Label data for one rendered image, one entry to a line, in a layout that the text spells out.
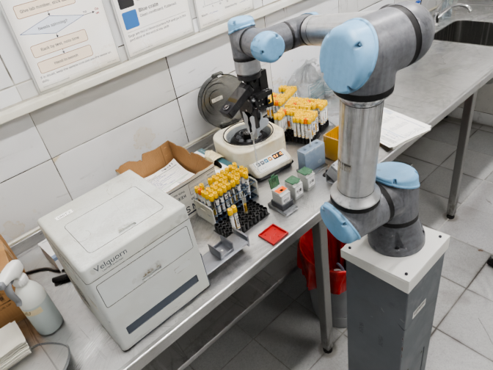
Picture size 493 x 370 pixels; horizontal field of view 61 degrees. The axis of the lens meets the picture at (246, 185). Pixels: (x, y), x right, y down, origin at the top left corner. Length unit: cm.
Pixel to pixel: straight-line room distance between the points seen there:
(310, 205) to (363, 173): 51
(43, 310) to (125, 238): 36
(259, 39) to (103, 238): 61
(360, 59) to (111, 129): 106
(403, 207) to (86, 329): 89
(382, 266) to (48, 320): 89
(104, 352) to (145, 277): 23
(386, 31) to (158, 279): 74
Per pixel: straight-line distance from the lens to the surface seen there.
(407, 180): 107
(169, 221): 101
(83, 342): 124
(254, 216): 137
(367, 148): 89
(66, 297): 138
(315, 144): 154
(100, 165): 162
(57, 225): 112
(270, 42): 109
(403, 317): 129
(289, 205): 139
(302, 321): 218
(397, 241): 117
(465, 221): 276
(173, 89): 169
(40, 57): 145
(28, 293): 121
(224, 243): 125
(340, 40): 77
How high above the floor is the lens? 177
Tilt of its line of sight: 35 degrees down
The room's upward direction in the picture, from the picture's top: 11 degrees counter-clockwise
